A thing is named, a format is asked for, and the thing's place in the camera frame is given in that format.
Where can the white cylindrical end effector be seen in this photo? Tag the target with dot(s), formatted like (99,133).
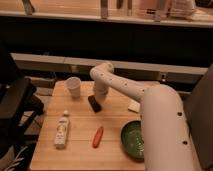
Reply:
(100,92)

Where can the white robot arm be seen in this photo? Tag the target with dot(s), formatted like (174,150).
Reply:
(167,141)

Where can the white paper cup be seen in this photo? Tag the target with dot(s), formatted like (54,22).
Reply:
(73,84)

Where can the white sponge block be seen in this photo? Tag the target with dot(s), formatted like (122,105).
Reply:
(134,106)

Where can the white glue bottle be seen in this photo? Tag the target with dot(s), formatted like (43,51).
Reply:
(62,130)

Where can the green bowl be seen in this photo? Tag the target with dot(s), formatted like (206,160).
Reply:
(131,140)

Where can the grey metal rail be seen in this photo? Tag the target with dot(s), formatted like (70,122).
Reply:
(117,64)

